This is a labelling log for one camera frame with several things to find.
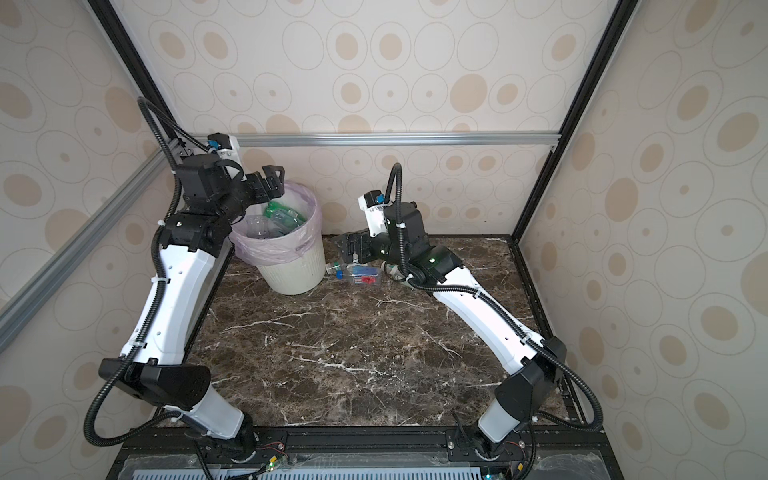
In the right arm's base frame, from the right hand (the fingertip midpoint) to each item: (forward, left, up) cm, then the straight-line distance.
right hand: (348, 236), depth 69 cm
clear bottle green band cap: (+19, +10, -36) cm, 42 cm away
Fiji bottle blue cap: (+14, 0, -33) cm, 36 cm away
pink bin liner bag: (+9, +17, -12) cm, 22 cm away
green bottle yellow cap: (+23, +25, -14) cm, 37 cm away
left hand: (+10, +16, +12) cm, 23 cm away
